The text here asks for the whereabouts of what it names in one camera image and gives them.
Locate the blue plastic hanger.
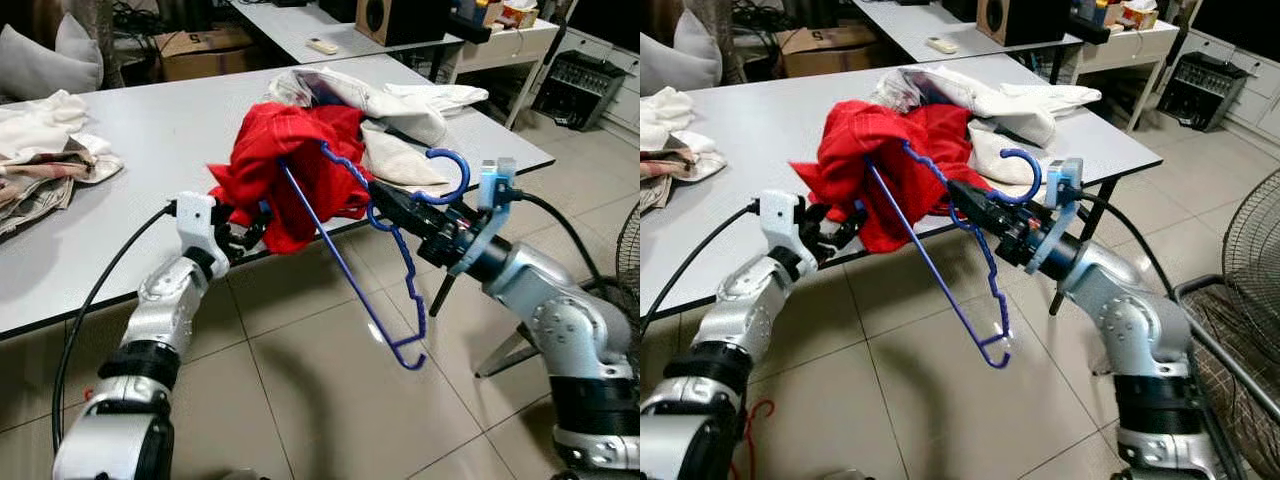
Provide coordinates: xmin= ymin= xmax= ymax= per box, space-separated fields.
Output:
xmin=275 ymin=142 xmax=471 ymax=372
xmin=865 ymin=140 xmax=1043 ymax=369

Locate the pale blue right wrist camera mount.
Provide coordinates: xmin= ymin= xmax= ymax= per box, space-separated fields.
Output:
xmin=1025 ymin=157 xmax=1086 ymax=276
xmin=450 ymin=157 xmax=519 ymax=278

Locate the grey pillow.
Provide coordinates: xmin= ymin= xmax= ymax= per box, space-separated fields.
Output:
xmin=0 ymin=12 xmax=106 ymax=101
xmin=640 ymin=10 xmax=723 ymax=96

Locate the red garment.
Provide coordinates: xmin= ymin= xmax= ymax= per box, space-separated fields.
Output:
xmin=790 ymin=100 xmax=986 ymax=254
xmin=207 ymin=102 xmax=376 ymax=255

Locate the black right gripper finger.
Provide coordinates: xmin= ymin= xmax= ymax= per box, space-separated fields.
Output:
xmin=378 ymin=196 xmax=425 ymax=237
xmin=368 ymin=180 xmax=429 ymax=217
xmin=945 ymin=180 xmax=1003 ymax=217
xmin=955 ymin=196 xmax=999 ymax=237

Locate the grey folding table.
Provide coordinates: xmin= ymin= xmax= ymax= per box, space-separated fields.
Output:
xmin=0 ymin=52 xmax=557 ymax=341
xmin=640 ymin=52 xmax=1166 ymax=321

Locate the white crumpled garment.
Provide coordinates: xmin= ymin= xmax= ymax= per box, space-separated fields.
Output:
xmin=265 ymin=65 xmax=491 ymax=149
xmin=875 ymin=65 xmax=1103 ymax=149

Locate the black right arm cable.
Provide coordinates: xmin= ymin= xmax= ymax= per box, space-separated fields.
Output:
xmin=500 ymin=188 xmax=616 ymax=301
xmin=1070 ymin=186 xmax=1181 ymax=306

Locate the brown cardboard box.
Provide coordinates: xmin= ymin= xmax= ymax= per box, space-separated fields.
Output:
xmin=155 ymin=28 xmax=256 ymax=81
xmin=778 ymin=25 xmax=881 ymax=79

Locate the white side table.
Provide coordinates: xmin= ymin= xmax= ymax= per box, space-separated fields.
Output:
xmin=450 ymin=18 xmax=561 ymax=131
xmin=1075 ymin=18 xmax=1181 ymax=131

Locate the black television screen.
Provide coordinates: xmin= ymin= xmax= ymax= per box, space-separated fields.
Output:
xmin=1195 ymin=0 xmax=1280 ymax=36
xmin=575 ymin=0 xmax=641 ymax=26

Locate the cream folded cloth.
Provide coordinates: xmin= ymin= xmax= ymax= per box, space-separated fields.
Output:
xmin=360 ymin=122 xmax=451 ymax=193
xmin=968 ymin=122 xmax=1041 ymax=189

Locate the black wire-guard fan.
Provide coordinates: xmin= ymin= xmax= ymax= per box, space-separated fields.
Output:
xmin=612 ymin=200 xmax=641 ymax=301
xmin=1222 ymin=165 xmax=1280 ymax=301

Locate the white low drawer cabinet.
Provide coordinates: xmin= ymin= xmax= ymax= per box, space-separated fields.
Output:
xmin=1185 ymin=30 xmax=1280 ymax=141
xmin=560 ymin=30 xmax=641 ymax=131

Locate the red wire hanger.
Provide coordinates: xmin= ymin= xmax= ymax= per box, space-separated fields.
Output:
xmin=735 ymin=398 xmax=779 ymax=480

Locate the white fluffy cloth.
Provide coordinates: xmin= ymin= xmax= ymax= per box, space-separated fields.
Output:
xmin=0 ymin=90 xmax=89 ymax=161
xmin=640 ymin=87 xmax=696 ymax=151

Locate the white long table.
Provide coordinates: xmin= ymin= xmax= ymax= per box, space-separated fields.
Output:
xmin=850 ymin=0 xmax=1086 ymax=63
xmin=230 ymin=0 xmax=466 ymax=66

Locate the wooden black-front speaker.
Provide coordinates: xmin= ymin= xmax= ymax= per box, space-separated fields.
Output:
xmin=355 ymin=0 xmax=453 ymax=48
xmin=977 ymin=0 xmax=1071 ymax=47

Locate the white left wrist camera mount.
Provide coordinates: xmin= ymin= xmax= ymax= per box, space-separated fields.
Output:
xmin=757 ymin=190 xmax=813 ymax=263
xmin=175 ymin=192 xmax=233 ymax=263

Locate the plaid seat metal chair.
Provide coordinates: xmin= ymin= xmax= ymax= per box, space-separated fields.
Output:
xmin=1175 ymin=275 xmax=1280 ymax=480

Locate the beige patterned cloth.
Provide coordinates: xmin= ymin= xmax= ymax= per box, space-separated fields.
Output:
xmin=640 ymin=135 xmax=729 ymax=211
xmin=0 ymin=135 xmax=126 ymax=241

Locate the black audio mixer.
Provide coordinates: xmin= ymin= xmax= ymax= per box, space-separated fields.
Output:
xmin=533 ymin=52 xmax=626 ymax=133
xmin=1155 ymin=52 xmax=1251 ymax=133

